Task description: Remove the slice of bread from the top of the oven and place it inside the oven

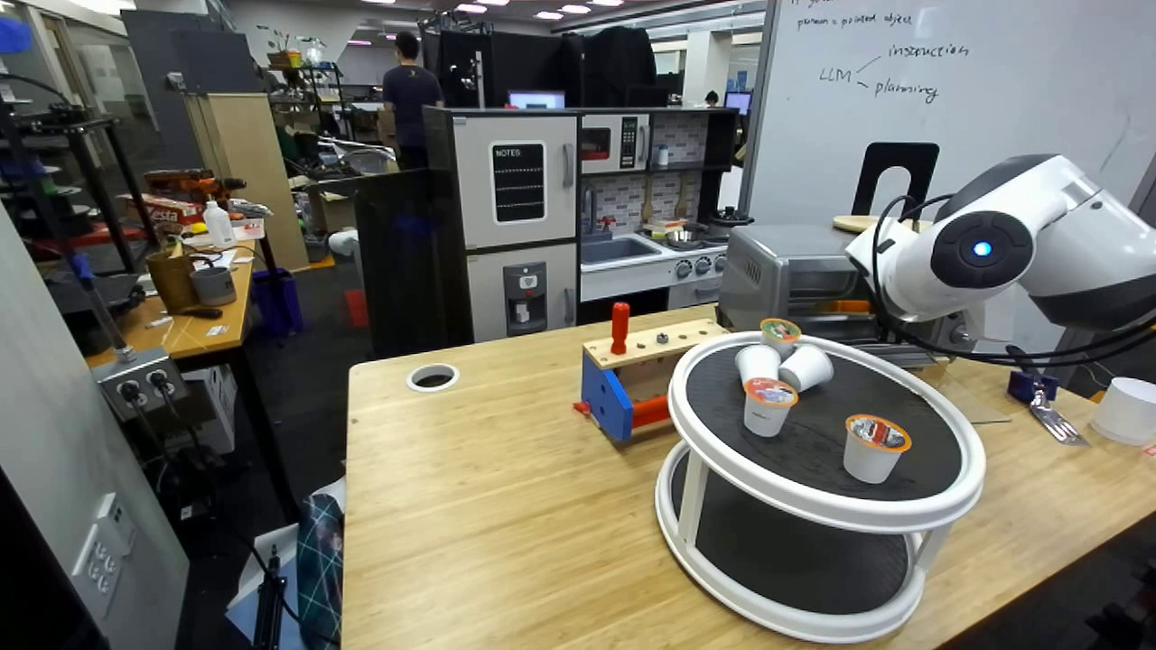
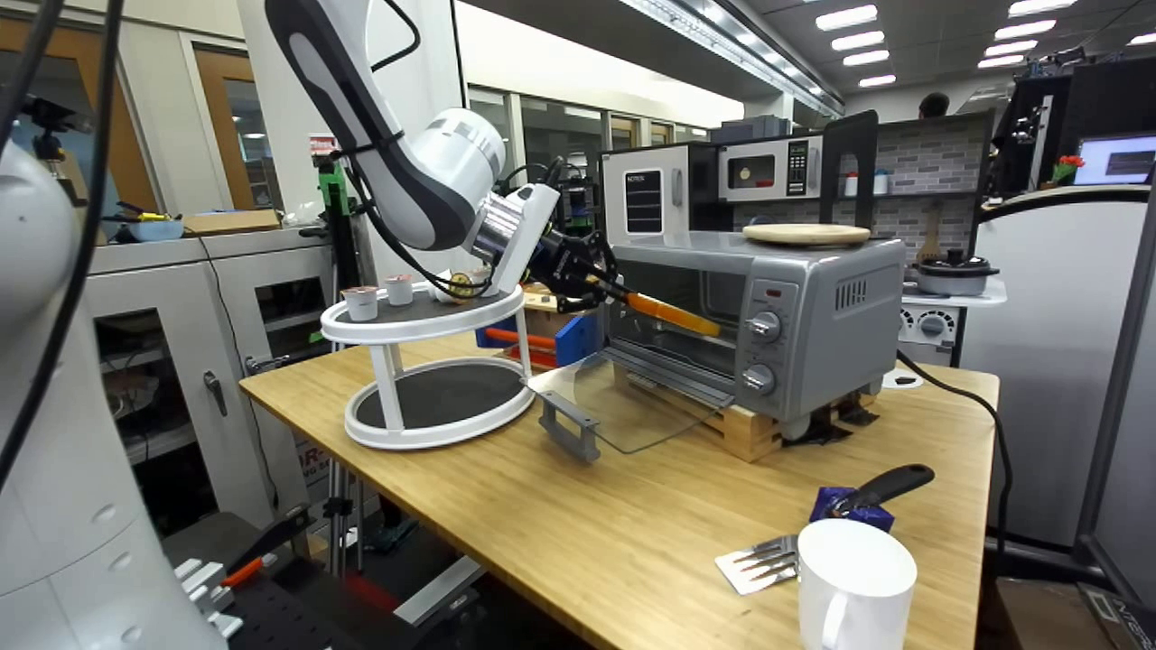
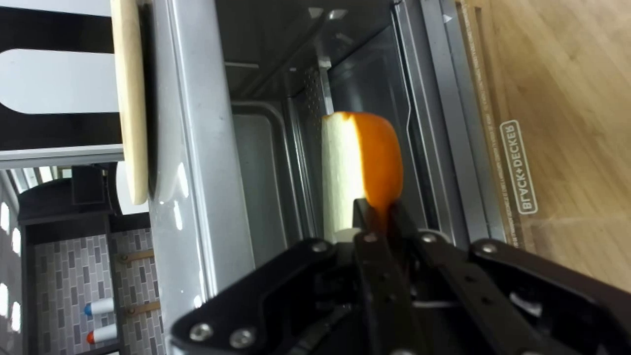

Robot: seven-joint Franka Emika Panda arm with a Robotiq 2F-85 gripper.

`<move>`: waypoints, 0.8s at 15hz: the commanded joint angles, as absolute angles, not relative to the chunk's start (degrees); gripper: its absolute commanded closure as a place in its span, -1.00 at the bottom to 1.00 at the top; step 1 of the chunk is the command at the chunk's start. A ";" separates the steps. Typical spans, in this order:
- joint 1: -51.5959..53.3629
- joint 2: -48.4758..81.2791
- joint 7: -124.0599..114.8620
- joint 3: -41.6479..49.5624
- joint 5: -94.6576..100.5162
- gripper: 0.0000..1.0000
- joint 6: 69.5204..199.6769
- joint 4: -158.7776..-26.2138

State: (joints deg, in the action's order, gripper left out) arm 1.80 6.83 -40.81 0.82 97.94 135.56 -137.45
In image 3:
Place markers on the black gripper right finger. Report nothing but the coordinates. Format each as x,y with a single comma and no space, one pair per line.
500,289

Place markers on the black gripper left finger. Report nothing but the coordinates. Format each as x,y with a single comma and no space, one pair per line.
277,283

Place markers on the yellow plate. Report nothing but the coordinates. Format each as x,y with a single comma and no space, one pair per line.
356,165

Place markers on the glass oven door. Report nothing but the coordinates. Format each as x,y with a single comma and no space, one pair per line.
519,169

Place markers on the silver toaster oven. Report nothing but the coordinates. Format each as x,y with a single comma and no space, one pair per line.
198,131

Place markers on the white toy kitchen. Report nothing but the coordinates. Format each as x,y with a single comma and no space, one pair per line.
72,283

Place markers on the round wooden plate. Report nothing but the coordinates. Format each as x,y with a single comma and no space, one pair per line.
131,100

